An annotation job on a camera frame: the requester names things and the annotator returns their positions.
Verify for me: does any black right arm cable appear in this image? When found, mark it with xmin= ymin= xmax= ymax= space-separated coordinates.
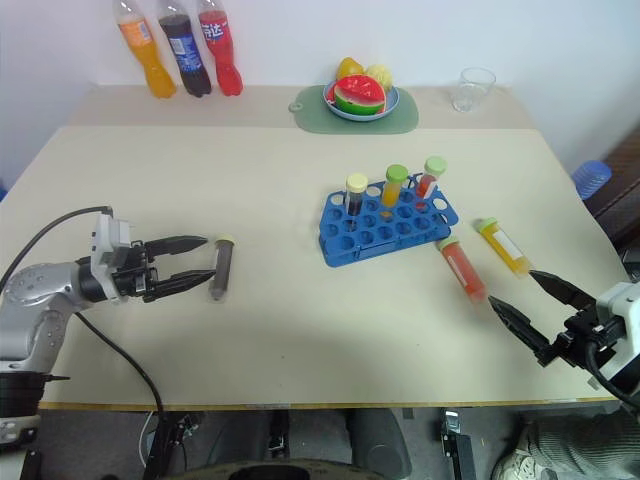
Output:
xmin=585 ymin=339 xmax=640 ymax=417

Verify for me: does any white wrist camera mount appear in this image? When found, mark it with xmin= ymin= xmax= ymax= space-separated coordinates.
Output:
xmin=588 ymin=281 xmax=640 ymax=397
xmin=88 ymin=211 xmax=137 ymax=274

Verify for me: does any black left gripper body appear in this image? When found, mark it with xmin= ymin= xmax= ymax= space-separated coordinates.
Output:
xmin=110 ymin=239 xmax=161 ymax=304

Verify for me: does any dark rounded robot body shape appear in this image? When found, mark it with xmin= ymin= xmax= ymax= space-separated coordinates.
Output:
xmin=182 ymin=458 xmax=364 ymax=480

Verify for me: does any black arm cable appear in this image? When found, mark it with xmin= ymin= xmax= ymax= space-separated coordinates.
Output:
xmin=0 ymin=205 xmax=167 ymax=419
xmin=585 ymin=339 xmax=640 ymax=417

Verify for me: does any red-orange tube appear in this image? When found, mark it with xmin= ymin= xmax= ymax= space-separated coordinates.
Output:
xmin=435 ymin=236 xmax=489 ymax=305

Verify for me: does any dark wooden furniture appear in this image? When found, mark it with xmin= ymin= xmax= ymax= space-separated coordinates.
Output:
xmin=585 ymin=124 xmax=640 ymax=284

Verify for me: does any blue test tube rack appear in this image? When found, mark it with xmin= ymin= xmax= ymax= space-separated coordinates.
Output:
xmin=317 ymin=172 xmax=461 ymax=269

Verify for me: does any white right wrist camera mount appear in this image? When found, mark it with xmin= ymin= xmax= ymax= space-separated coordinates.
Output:
xmin=588 ymin=281 xmax=640 ymax=397

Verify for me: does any black table leg frame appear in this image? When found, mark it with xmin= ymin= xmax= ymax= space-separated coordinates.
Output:
xmin=142 ymin=409 xmax=207 ymax=480

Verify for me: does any blue ribbed plastic stool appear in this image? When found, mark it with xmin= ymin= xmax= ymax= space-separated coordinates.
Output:
xmin=570 ymin=159 xmax=614 ymax=202

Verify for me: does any white sneaker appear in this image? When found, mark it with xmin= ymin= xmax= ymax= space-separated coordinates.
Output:
xmin=491 ymin=435 xmax=545 ymax=480

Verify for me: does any orange tube green cap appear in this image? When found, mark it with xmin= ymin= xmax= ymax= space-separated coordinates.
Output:
xmin=380 ymin=164 xmax=409 ymax=209

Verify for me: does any orange soda bottle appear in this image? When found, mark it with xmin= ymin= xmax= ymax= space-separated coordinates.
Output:
xmin=113 ymin=0 xmax=178 ymax=100

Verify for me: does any grey trouser leg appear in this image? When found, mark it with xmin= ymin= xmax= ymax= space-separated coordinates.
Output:
xmin=522 ymin=412 xmax=640 ymax=480

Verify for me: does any bumpy pale yellow toy fruit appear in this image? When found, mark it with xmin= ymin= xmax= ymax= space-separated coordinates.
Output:
xmin=363 ymin=63 xmax=397 ymax=92

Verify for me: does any clear plastic cup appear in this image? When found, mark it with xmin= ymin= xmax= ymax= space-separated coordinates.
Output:
xmin=451 ymin=66 xmax=498 ymax=114

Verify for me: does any red soda bottle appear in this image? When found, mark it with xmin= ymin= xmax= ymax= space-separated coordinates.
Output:
xmin=196 ymin=0 xmax=245 ymax=98

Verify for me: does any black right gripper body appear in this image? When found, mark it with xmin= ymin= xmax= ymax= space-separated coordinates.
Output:
xmin=551 ymin=306 xmax=622 ymax=372

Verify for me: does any grey rounded robot leg cover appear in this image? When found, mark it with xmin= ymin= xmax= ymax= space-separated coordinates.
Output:
xmin=343 ymin=407 xmax=414 ymax=480

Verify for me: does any smooth yellow toy fruit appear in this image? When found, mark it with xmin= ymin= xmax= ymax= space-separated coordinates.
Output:
xmin=335 ymin=56 xmax=366 ymax=82

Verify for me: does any blue plate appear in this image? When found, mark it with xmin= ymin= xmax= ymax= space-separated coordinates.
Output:
xmin=322 ymin=79 xmax=402 ymax=123

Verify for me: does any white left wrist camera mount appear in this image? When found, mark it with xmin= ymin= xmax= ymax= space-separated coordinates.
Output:
xmin=88 ymin=211 xmax=137 ymax=274

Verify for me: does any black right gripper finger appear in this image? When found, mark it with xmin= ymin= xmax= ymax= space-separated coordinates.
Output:
xmin=529 ymin=269 xmax=600 ymax=315
xmin=487 ymin=295 xmax=557 ymax=370

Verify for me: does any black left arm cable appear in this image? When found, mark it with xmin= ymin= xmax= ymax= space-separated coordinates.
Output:
xmin=0 ymin=205 xmax=167 ymax=419

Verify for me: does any cola bottle blue label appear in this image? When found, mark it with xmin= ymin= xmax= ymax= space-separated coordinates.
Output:
xmin=156 ymin=0 xmax=213 ymax=99

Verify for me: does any green silicone mat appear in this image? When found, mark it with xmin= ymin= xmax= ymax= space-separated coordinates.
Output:
xmin=289 ymin=83 xmax=420 ymax=136

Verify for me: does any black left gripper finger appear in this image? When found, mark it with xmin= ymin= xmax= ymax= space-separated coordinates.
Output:
xmin=146 ymin=234 xmax=209 ymax=259
xmin=143 ymin=270 xmax=217 ymax=303

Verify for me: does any black table clamp bracket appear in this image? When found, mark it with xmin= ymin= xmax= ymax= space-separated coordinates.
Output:
xmin=439 ymin=408 xmax=477 ymax=480

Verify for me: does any red tube green cap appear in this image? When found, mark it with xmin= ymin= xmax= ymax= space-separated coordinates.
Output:
xmin=415 ymin=155 xmax=448 ymax=202

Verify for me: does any dark tube yellow cap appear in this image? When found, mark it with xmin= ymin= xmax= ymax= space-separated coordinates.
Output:
xmin=344 ymin=172 xmax=370 ymax=232

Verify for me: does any toy watermelon slice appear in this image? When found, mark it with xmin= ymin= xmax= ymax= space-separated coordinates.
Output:
xmin=333 ymin=74 xmax=388 ymax=117

